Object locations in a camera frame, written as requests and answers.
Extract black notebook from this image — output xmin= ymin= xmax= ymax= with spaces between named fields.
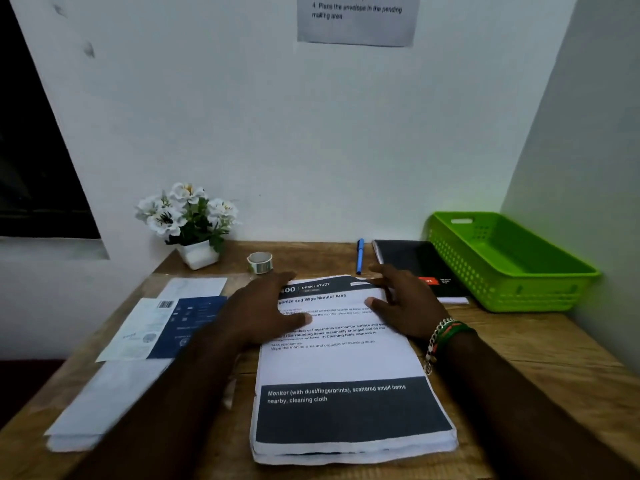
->
xmin=372 ymin=239 xmax=471 ymax=305

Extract stack of white envelopes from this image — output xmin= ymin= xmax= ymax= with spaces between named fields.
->
xmin=44 ymin=358 xmax=177 ymax=453

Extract white envelope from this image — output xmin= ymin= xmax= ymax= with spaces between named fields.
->
xmin=157 ymin=277 xmax=228 ymax=302

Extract person's left forearm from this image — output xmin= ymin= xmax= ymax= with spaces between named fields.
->
xmin=67 ymin=322 xmax=242 ymax=480

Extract person's left hand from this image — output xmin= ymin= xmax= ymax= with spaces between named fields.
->
xmin=209 ymin=271 xmax=307 ymax=348

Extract white flowers in white pot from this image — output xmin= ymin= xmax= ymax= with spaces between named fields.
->
xmin=134 ymin=183 xmax=240 ymax=271

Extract white tape roll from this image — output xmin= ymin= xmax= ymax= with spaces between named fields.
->
xmin=247 ymin=251 xmax=274 ymax=275

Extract printed paper notice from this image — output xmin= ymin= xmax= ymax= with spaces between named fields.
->
xmin=297 ymin=0 xmax=421 ymax=48

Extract green plastic basket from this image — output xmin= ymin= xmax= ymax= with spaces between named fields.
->
xmin=427 ymin=211 xmax=602 ymax=314

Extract person's right hand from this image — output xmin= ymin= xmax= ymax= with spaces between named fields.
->
xmin=364 ymin=264 xmax=451 ymax=341

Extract green bracelet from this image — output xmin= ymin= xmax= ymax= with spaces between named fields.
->
xmin=436 ymin=322 xmax=477 ymax=356

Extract person's right forearm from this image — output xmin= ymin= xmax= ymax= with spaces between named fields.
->
xmin=434 ymin=331 xmax=640 ymax=480

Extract stack of printed paper sheets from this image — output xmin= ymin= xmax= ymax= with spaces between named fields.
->
xmin=249 ymin=275 xmax=459 ymax=466

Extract blue and white leaflet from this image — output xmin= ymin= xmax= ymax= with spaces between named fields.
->
xmin=96 ymin=296 xmax=229 ymax=363

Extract silver chain bracelet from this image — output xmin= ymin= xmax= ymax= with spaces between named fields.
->
xmin=423 ymin=318 xmax=456 ymax=376

